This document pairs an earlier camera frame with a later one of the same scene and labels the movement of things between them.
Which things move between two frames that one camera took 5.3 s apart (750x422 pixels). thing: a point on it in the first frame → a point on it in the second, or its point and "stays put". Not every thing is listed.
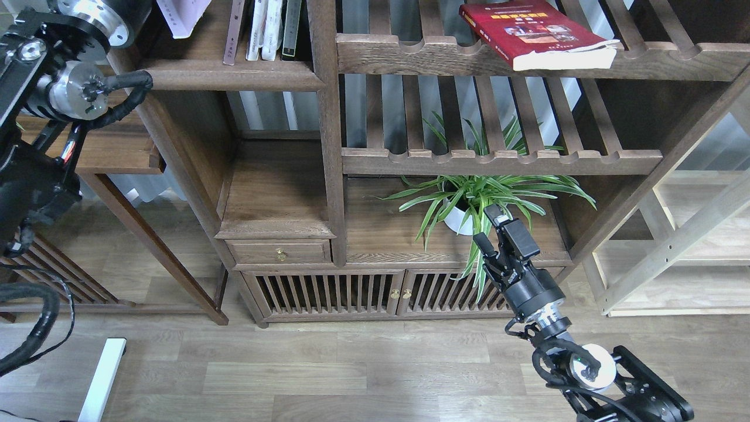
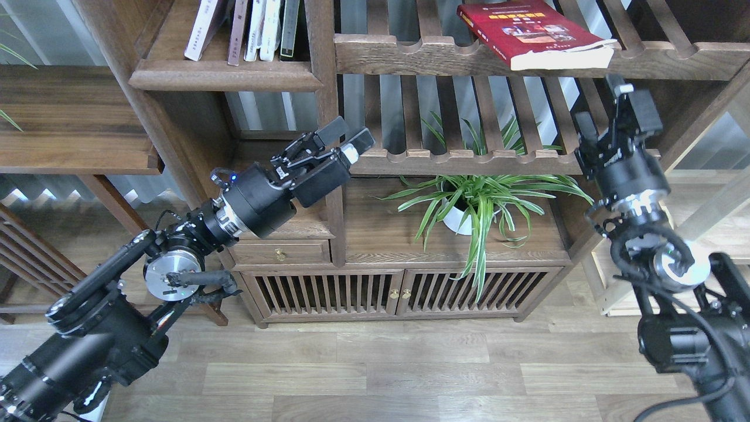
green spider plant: x=459 y=202 stays put
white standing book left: x=256 y=31 stays put
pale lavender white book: x=181 y=16 → x=200 y=29
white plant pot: x=456 y=218 stays put
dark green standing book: x=291 y=30 stays put
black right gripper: x=525 y=290 → x=623 y=172
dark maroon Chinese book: x=234 y=31 stays put
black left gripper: x=119 y=21 → x=256 y=201
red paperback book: x=536 y=35 stays put
